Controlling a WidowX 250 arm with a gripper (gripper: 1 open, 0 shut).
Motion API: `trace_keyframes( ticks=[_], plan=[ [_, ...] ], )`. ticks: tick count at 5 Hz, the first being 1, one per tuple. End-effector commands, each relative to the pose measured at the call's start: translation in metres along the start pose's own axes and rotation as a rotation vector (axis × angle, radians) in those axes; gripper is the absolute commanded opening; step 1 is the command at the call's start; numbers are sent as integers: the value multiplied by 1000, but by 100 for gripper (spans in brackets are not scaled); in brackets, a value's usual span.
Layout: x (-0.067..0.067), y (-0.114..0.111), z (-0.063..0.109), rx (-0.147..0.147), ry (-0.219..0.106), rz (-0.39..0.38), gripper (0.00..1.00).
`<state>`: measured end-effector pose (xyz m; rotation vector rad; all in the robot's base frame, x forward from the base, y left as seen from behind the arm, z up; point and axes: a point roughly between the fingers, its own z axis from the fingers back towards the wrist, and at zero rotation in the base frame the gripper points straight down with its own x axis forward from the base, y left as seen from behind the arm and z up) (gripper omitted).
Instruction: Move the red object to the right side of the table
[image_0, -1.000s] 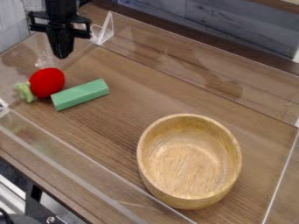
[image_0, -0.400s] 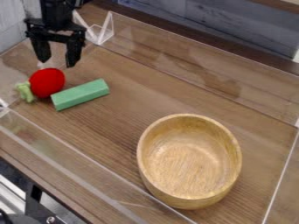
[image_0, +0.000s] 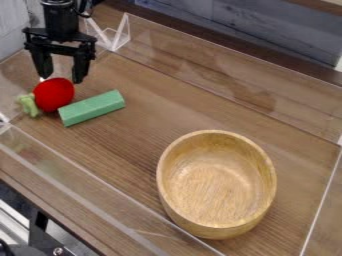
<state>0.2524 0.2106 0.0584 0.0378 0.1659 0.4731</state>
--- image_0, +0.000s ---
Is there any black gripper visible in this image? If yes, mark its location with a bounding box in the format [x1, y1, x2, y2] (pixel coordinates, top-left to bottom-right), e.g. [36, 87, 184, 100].
[23, 0, 96, 84]

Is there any green foam block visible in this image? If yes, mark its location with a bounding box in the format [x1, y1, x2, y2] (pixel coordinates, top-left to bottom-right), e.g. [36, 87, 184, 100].
[57, 90, 126, 127]

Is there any wooden bowl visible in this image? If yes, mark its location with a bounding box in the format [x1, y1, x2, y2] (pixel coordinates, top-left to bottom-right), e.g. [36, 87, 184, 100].
[156, 130, 278, 240]

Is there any black metal table leg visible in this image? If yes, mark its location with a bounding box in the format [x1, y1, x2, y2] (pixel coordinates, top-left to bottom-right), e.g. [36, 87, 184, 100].
[28, 211, 76, 256]

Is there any clear acrylic corner bracket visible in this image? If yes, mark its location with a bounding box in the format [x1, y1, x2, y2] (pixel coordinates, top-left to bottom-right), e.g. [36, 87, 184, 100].
[84, 13, 131, 52]

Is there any clear acrylic front wall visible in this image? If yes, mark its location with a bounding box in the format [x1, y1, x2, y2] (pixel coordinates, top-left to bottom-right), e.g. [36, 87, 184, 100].
[0, 120, 223, 256]

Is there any black cable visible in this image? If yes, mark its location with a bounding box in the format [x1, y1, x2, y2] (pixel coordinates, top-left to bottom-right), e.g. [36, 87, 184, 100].
[0, 238, 12, 256]

